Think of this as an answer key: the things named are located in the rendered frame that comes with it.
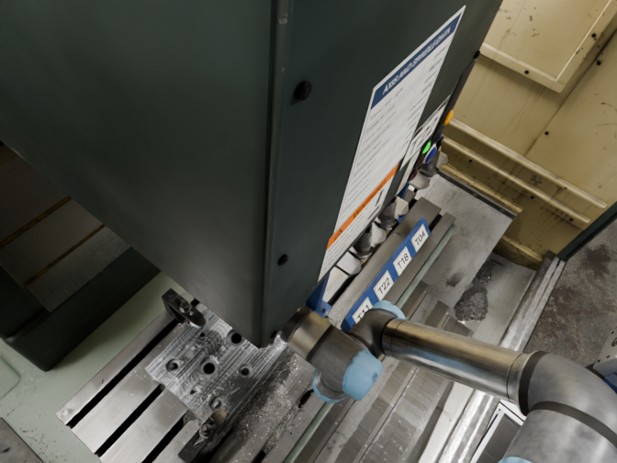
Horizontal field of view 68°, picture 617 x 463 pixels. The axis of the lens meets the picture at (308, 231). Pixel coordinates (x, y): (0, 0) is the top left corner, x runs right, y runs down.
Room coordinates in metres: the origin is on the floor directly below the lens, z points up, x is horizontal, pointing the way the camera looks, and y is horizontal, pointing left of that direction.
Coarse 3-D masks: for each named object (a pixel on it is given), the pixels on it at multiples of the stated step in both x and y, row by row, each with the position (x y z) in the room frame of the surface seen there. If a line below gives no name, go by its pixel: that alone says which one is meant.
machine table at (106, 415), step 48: (432, 240) 0.86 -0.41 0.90; (336, 288) 0.62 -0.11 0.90; (144, 336) 0.37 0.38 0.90; (96, 384) 0.23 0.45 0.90; (144, 384) 0.26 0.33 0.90; (288, 384) 0.32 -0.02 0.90; (96, 432) 0.13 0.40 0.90; (144, 432) 0.15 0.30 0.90; (192, 432) 0.17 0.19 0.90; (240, 432) 0.19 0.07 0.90
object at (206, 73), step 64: (0, 0) 0.31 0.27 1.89; (64, 0) 0.26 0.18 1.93; (128, 0) 0.23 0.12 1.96; (192, 0) 0.20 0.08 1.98; (256, 0) 0.19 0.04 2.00; (320, 0) 0.21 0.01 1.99; (384, 0) 0.27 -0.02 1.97; (448, 0) 0.38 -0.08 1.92; (0, 64) 0.34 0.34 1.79; (64, 64) 0.28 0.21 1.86; (128, 64) 0.24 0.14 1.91; (192, 64) 0.21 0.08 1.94; (256, 64) 0.19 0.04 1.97; (320, 64) 0.21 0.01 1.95; (384, 64) 0.29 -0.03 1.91; (448, 64) 0.45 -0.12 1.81; (0, 128) 0.40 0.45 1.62; (64, 128) 0.30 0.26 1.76; (128, 128) 0.25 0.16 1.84; (192, 128) 0.21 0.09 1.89; (256, 128) 0.19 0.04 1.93; (320, 128) 0.22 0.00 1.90; (64, 192) 0.35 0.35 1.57; (128, 192) 0.26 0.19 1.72; (192, 192) 0.22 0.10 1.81; (256, 192) 0.19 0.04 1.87; (320, 192) 0.24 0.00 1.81; (192, 256) 0.22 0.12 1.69; (256, 256) 0.19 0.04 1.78; (320, 256) 0.27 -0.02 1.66; (256, 320) 0.19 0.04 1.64
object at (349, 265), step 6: (348, 252) 0.56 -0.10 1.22; (342, 258) 0.54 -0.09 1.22; (348, 258) 0.54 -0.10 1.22; (354, 258) 0.55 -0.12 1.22; (342, 264) 0.53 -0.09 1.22; (348, 264) 0.53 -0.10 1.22; (354, 264) 0.53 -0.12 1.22; (360, 264) 0.53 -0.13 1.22; (342, 270) 0.51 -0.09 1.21; (348, 270) 0.51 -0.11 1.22; (354, 270) 0.52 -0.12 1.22; (360, 270) 0.52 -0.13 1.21; (348, 276) 0.50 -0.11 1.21
